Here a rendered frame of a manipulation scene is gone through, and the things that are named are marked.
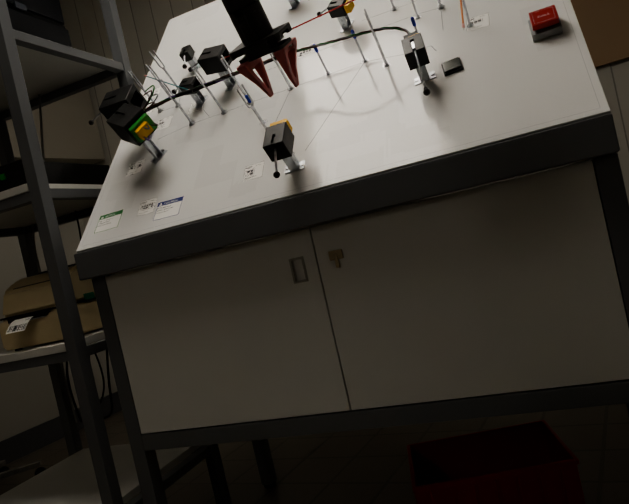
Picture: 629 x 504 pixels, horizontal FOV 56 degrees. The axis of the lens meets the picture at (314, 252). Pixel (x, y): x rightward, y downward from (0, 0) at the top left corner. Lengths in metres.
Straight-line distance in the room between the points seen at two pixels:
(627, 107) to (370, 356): 2.47
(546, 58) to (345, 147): 0.42
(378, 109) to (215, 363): 0.67
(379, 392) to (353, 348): 0.10
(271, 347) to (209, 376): 0.18
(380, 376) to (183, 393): 0.48
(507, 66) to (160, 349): 0.98
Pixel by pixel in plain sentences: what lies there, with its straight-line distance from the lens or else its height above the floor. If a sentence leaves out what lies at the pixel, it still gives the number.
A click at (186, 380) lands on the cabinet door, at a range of 1.46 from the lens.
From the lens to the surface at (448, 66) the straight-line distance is 1.33.
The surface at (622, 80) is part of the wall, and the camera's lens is 3.47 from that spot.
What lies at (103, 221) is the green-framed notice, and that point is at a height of 0.93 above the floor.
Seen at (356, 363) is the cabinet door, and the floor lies 0.50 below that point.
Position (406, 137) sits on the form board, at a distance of 1.21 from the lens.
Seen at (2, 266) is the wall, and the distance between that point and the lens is 3.72.
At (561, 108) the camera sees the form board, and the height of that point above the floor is 0.90.
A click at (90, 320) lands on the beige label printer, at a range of 1.72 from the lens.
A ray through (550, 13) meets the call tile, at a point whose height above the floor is 1.10.
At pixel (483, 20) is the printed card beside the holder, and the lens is 1.44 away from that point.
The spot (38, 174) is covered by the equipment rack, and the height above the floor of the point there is 1.07.
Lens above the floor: 0.76
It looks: 1 degrees down
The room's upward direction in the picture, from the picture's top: 13 degrees counter-clockwise
